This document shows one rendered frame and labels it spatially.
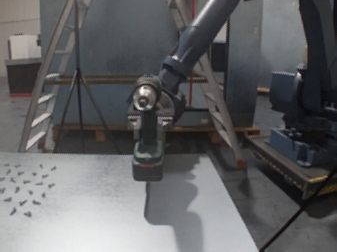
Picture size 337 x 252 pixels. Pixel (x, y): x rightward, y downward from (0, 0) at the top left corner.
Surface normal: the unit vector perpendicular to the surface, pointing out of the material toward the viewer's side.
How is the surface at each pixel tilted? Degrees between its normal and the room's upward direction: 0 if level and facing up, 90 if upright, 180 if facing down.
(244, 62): 90
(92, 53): 90
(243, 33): 90
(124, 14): 90
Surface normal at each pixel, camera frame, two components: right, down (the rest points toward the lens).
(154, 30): 0.02, 0.29
